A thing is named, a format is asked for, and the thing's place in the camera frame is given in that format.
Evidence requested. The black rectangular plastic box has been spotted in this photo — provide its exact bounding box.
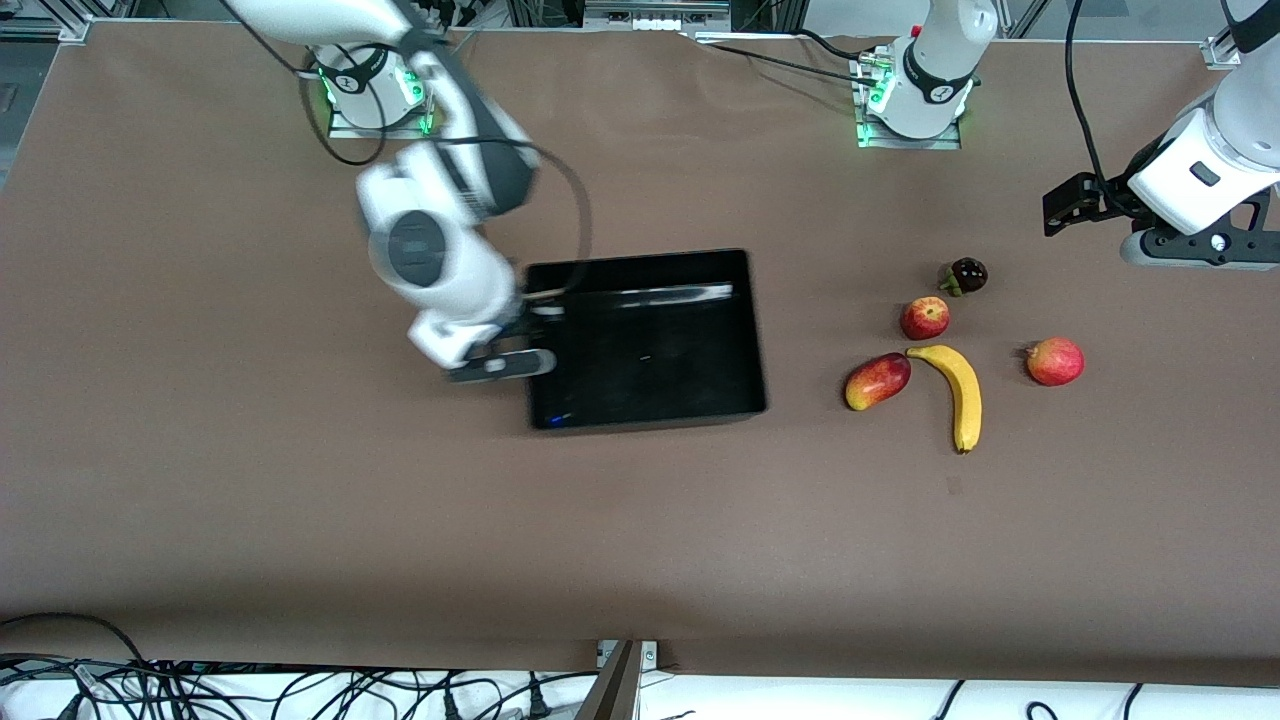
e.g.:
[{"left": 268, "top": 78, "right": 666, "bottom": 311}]
[{"left": 524, "top": 248, "right": 769, "bottom": 433}]

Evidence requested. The small red yellow apple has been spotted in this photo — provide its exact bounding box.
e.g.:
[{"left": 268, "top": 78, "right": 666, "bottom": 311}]
[{"left": 899, "top": 297, "right": 951, "bottom": 342}]

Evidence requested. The yellow banana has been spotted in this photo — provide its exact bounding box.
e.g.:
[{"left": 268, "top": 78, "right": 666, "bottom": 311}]
[{"left": 906, "top": 344, "right": 983, "bottom": 455}]

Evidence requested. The dark purple mangosteen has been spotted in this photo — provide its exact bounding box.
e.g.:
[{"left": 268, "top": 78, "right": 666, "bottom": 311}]
[{"left": 938, "top": 257, "right": 989, "bottom": 298}]

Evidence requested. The red pomegranate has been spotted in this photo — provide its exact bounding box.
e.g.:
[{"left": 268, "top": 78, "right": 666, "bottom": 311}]
[{"left": 1025, "top": 337, "right": 1086, "bottom": 387}]

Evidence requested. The red yellow mango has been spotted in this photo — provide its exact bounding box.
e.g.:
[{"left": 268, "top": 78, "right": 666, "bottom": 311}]
[{"left": 844, "top": 352, "right": 913, "bottom": 412}]

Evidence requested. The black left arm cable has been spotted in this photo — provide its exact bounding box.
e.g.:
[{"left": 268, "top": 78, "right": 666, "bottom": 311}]
[{"left": 1064, "top": 0, "right": 1114, "bottom": 193}]

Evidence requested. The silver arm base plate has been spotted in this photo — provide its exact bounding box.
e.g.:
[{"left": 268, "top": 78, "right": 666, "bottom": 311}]
[
  {"left": 326, "top": 95, "right": 435, "bottom": 139},
  {"left": 850, "top": 42, "right": 965, "bottom": 150}
]

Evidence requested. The silver table edge bracket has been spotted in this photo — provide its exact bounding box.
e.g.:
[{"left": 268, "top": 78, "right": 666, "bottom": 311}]
[{"left": 597, "top": 640, "right": 660, "bottom": 673}]

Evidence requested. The dark grey post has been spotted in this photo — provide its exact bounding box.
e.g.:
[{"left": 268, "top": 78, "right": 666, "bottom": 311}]
[{"left": 574, "top": 640, "right": 643, "bottom": 720}]

